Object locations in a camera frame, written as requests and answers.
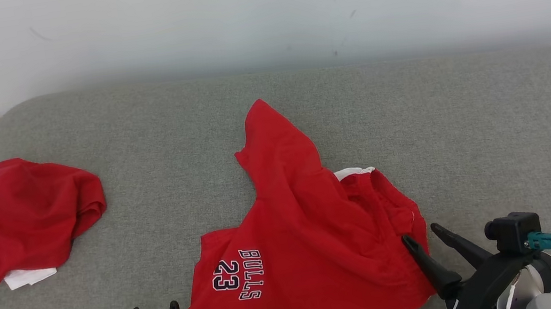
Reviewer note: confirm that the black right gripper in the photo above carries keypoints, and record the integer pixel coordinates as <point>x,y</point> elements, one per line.
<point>480,290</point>

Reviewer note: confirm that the red Bulls 23 shorts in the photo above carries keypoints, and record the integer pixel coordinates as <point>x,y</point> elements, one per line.
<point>311,257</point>

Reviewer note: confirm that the red jersey white sleeves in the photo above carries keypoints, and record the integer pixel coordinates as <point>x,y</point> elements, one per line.
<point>24,211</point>

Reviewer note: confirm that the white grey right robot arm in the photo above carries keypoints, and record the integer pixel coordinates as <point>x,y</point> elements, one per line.
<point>541,279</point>

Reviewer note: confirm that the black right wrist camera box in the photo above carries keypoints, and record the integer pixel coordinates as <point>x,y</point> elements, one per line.
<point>515,231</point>

